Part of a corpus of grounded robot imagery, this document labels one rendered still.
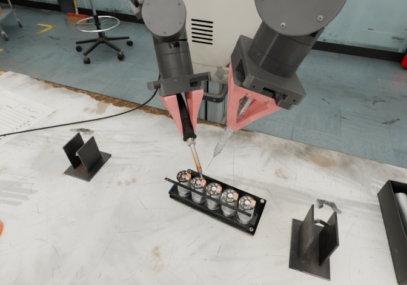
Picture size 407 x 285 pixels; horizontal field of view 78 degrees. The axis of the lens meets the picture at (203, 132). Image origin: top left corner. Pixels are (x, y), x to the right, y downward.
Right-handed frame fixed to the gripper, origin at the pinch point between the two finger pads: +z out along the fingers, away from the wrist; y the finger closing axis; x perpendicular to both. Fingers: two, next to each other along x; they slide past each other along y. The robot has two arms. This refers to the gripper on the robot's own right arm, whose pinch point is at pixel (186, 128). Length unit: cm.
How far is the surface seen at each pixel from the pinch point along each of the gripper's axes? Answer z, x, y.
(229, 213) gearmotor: 13.3, -8.7, 2.7
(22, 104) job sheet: -9, 34, -37
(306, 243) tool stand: 16.3, -17.0, 10.6
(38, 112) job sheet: -6.5, 29.9, -32.1
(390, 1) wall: -43, 140, 220
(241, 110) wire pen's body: -3.7, -14.8, 4.7
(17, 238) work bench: 11.7, -0.2, -30.7
